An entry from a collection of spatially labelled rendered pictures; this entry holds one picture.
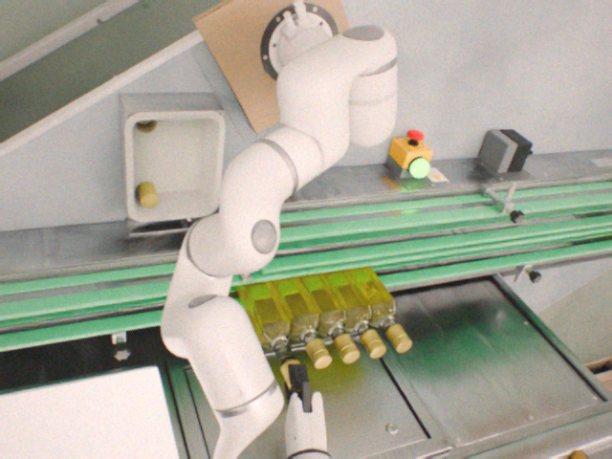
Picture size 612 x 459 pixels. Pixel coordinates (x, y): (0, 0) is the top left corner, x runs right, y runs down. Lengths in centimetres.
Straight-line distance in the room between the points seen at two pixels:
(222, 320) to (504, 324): 98
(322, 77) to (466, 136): 78
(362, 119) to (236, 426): 45
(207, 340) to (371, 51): 43
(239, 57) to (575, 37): 83
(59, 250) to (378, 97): 65
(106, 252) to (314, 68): 58
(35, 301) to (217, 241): 47
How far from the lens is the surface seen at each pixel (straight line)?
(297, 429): 88
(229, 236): 65
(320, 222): 112
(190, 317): 67
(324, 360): 102
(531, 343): 150
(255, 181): 67
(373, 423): 113
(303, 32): 103
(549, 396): 140
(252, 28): 105
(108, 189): 116
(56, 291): 108
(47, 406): 112
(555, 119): 162
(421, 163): 127
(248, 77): 108
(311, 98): 72
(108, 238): 116
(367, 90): 81
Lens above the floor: 172
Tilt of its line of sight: 46 degrees down
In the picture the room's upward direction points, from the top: 148 degrees clockwise
